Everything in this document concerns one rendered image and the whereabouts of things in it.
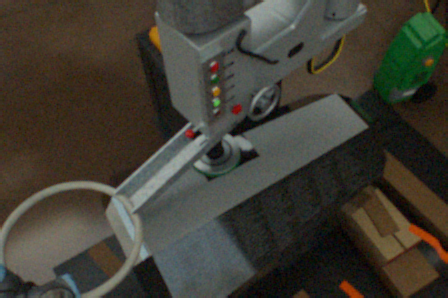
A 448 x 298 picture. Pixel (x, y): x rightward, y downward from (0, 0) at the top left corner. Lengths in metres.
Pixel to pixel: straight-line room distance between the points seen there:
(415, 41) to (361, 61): 0.63
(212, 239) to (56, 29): 2.68
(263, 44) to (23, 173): 2.05
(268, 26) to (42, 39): 2.67
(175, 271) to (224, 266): 0.20
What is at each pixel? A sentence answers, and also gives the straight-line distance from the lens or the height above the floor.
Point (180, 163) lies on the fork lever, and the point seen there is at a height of 0.97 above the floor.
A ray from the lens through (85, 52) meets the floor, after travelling 3.72.
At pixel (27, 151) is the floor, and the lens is 3.22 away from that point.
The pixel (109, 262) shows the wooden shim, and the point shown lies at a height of 0.03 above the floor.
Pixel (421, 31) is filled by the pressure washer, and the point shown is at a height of 0.55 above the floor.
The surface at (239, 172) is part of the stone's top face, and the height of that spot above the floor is 0.82.
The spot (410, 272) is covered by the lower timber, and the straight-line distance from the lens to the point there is 2.56.
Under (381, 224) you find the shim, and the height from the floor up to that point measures 0.23.
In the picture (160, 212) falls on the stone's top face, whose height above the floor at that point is 0.82.
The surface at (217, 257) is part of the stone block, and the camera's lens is 1.78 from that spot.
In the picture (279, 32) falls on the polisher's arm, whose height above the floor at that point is 1.39.
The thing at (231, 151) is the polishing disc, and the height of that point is 0.85.
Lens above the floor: 2.37
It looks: 57 degrees down
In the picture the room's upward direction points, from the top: straight up
